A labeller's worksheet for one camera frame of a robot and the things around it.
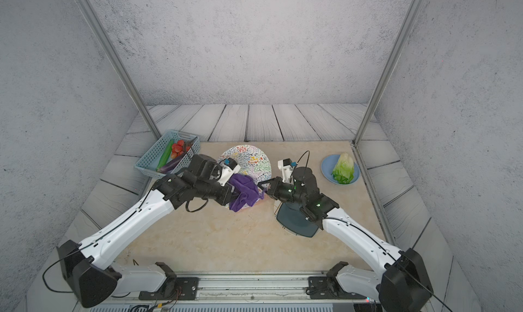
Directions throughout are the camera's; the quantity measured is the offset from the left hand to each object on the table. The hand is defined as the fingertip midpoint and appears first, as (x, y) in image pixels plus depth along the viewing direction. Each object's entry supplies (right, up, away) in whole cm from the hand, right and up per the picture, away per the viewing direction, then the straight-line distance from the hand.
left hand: (243, 195), depth 72 cm
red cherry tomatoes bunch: (-40, +18, +40) cm, 59 cm away
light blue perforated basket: (-54, +10, +36) cm, 65 cm away
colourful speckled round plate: (+2, +12, +6) cm, 14 cm away
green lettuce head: (+46, +6, +28) cm, 54 cm away
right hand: (+5, +4, -2) cm, 6 cm away
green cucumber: (-48, +14, +41) cm, 65 cm away
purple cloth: (+3, +1, -3) cm, 4 cm away
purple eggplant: (-42, +8, +34) cm, 55 cm away
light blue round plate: (+40, +9, +33) cm, 53 cm away
